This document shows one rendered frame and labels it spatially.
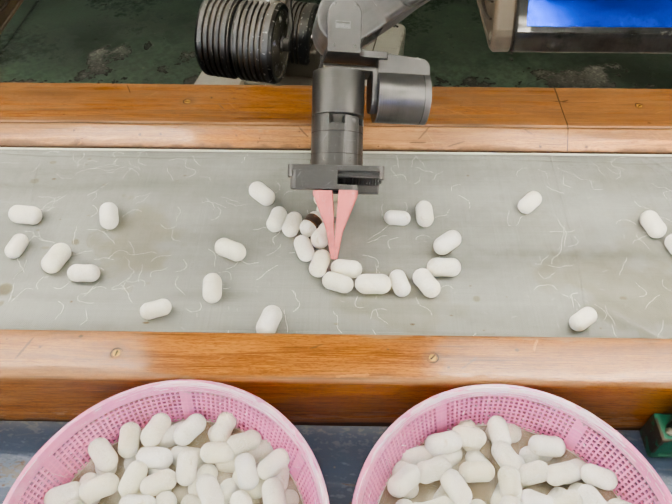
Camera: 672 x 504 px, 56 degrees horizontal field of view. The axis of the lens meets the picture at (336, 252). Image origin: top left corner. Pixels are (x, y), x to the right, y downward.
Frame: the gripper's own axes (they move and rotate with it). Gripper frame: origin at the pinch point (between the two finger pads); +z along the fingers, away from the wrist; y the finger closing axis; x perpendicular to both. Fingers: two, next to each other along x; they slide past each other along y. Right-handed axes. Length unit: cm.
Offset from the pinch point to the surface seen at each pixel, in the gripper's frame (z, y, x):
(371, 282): 3.1, 4.0, -2.9
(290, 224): -2.9, -5.1, 2.7
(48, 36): -76, -113, 171
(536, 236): -2.3, 23.4, 4.4
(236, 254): 0.6, -10.8, 0.0
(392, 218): -4.0, 6.6, 4.2
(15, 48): -70, -123, 165
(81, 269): 2.6, -27.1, -1.9
